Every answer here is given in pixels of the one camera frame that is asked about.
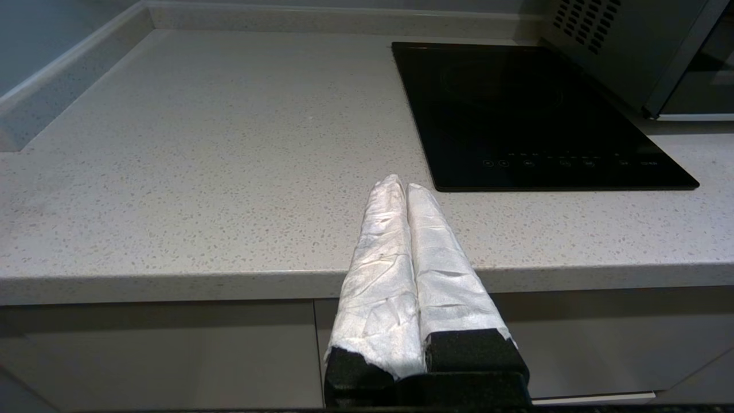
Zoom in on silver Panasonic microwave oven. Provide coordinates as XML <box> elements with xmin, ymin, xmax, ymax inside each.
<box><xmin>539</xmin><ymin>0</ymin><xmax>734</xmax><ymax>122</ymax></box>

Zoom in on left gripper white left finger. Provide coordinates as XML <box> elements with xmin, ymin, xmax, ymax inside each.
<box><xmin>323</xmin><ymin>174</ymin><xmax>427</xmax><ymax>409</ymax></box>

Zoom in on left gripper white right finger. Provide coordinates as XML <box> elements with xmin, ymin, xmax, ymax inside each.
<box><xmin>405</xmin><ymin>182</ymin><xmax>531</xmax><ymax>380</ymax></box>

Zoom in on black induction cooktop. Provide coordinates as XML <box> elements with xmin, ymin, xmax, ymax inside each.
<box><xmin>392</xmin><ymin>41</ymin><xmax>701</xmax><ymax>193</ymax></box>

